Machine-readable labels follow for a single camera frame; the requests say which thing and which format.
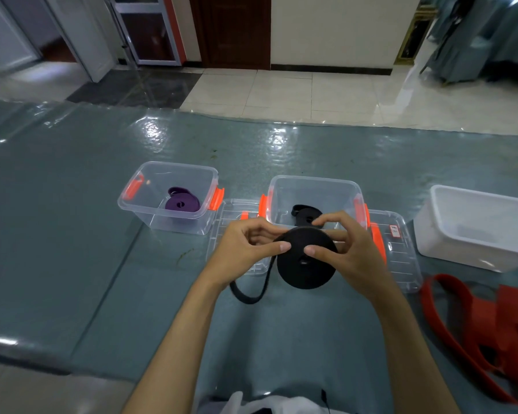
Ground person's right hand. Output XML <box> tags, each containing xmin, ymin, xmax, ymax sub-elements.
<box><xmin>303</xmin><ymin>210</ymin><xmax>391</xmax><ymax>306</ymax></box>

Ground person's left hand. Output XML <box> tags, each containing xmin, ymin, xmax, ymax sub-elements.
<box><xmin>200</xmin><ymin>217</ymin><xmax>292</xmax><ymax>294</ymax></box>

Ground narrow black resistance band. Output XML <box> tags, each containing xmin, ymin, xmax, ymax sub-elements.
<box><xmin>229</xmin><ymin>227</ymin><xmax>338</xmax><ymax>305</ymax></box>

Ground purple resistance band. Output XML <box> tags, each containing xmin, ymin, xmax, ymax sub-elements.
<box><xmin>164</xmin><ymin>193</ymin><xmax>201</xmax><ymax>213</ymax></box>

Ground wide black resistance band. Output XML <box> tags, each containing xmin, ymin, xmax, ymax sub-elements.
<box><xmin>290</xmin><ymin>204</ymin><xmax>325</xmax><ymax>229</ymax></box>

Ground clear plastic storage box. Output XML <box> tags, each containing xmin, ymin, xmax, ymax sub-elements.
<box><xmin>258</xmin><ymin>175</ymin><xmax>371</xmax><ymax>237</ymax></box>
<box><xmin>117</xmin><ymin>161</ymin><xmax>225</xmax><ymax>236</ymax></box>

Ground white plastic box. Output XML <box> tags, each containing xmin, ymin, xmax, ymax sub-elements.
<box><xmin>413</xmin><ymin>185</ymin><xmax>518</xmax><ymax>273</ymax></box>

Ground red resistance band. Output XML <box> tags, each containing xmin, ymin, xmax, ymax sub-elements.
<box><xmin>420</xmin><ymin>273</ymin><xmax>518</xmax><ymax>410</ymax></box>

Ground person's left forearm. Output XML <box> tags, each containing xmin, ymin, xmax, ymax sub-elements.
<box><xmin>123</xmin><ymin>278</ymin><xmax>225</xmax><ymax>414</ymax></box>

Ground person's right forearm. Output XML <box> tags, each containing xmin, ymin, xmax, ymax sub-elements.
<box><xmin>369</xmin><ymin>288</ymin><xmax>460</xmax><ymax>414</ymax></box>

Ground clear lid orange handle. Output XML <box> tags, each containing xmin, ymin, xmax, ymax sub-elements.
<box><xmin>367</xmin><ymin>209</ymin><xmax>424</xmax><ymax>294</ymax></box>
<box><xmin>205</xmin><ymin>198</ymin><xmax>273</xmax><ymax>277</ymax></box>

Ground person's white shirt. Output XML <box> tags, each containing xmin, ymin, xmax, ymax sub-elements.
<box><xmin>218</xmin><ymin>391</ymin><xmax>351</xmax><ymax>414</ymax></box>

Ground teal felt table cover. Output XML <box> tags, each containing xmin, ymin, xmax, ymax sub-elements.
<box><xmin>0</xmin><ymin>98</ymin><xmax>518</xmax><ymax>414</ymax></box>

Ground dark brown wooden door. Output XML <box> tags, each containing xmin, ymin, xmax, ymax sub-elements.
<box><xmin>188</xmin><ymin>0</ymin><xmax>272</xmax><ymax>70</ymax></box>

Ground white framed glass door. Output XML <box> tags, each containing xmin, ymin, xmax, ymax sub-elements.
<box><xmin>108</xmin><ymin>0</ymin><xmax>186</xmax><ymax>67</ymax></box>

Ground narrow white door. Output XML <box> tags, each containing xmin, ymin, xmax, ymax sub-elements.
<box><xmin>43</xmin><ymin>0</ymin><xmax>116</xmax><ymax>83</ymax></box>

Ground round table with teal cloth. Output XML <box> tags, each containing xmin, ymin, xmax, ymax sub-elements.
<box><xmin>487</xmin><ymin>0</ymin><xmax>518</xmax><ymax>78</ymax></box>

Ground white open door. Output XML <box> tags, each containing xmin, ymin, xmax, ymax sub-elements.
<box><xmin>0</xmin><ymin>0</ymin><xmax>42</xmax><ymax>76</ymax></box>

